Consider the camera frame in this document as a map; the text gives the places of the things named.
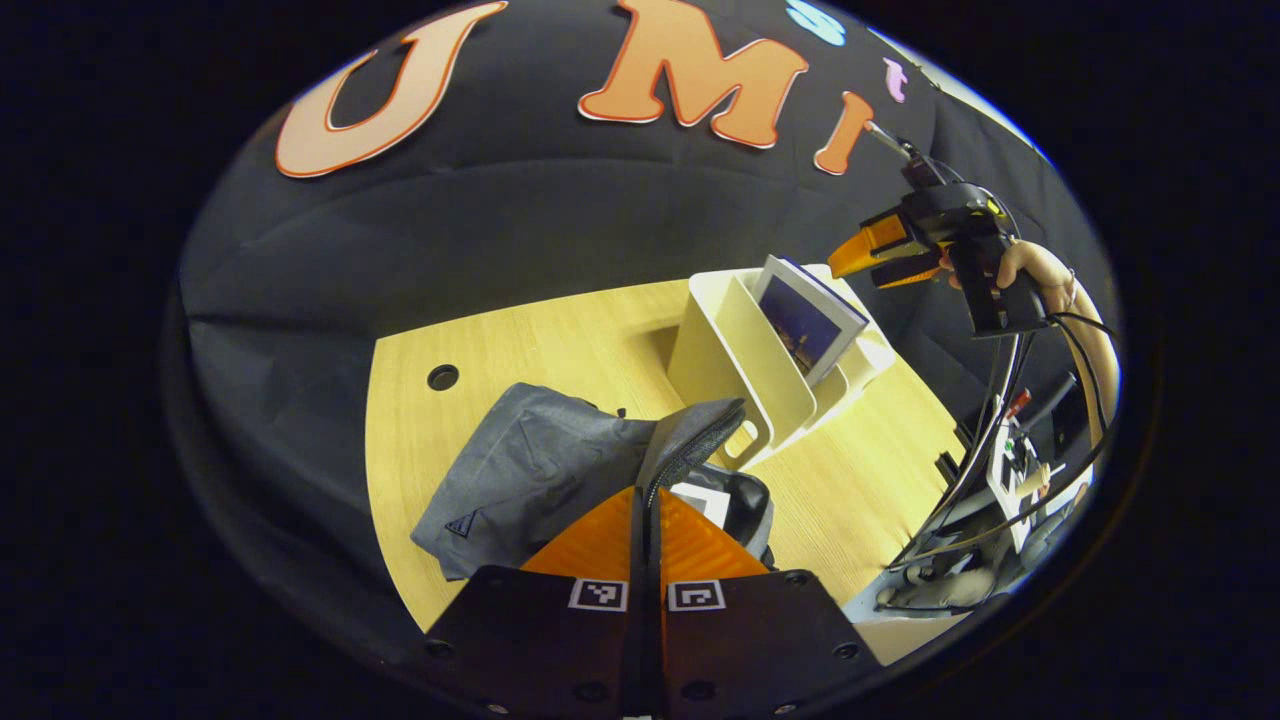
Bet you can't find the grey schoolbag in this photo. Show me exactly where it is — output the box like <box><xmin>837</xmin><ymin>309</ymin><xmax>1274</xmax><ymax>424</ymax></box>
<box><xmin>410</xmin><ymin>382</ymin><xmax>776</xmax><ymax>581</ymax></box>

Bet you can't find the white bookshelf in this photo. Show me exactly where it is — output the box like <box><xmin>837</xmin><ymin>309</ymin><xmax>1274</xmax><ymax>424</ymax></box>
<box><xmin>667</xmin><ymin>263</ymin><xmax>898</xmax><ymax>471</ymax></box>

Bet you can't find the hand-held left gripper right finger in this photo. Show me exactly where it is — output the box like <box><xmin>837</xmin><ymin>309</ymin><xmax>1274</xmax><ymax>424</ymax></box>
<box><xmin>645</xmin><ymin>488</ymin><xmax>881</xmax><ymax>719</ymax></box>

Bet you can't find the blue cover book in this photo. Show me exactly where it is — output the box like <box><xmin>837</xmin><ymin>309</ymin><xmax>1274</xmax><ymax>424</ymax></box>
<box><xmin>752</xmin><ymin>255</ymin><xmax>870</xmax><ymax>389</ymax></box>

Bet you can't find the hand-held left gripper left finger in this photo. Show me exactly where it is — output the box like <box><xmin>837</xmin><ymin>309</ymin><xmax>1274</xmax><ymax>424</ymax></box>
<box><xmin>420</xmin><ymin>486</ymin><xmax>646</xmax><ymax>719</ymax></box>

